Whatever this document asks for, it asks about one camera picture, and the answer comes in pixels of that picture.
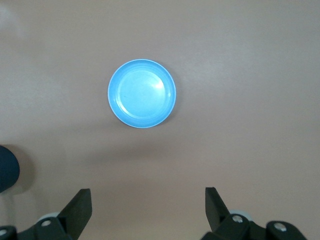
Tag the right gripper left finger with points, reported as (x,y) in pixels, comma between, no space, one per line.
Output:
(65,225)

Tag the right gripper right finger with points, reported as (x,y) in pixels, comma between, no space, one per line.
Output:
(225,227)

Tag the brown table cover cloth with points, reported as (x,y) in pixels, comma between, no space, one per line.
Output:
(237,150)

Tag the blue plate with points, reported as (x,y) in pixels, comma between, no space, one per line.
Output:
(142,95)

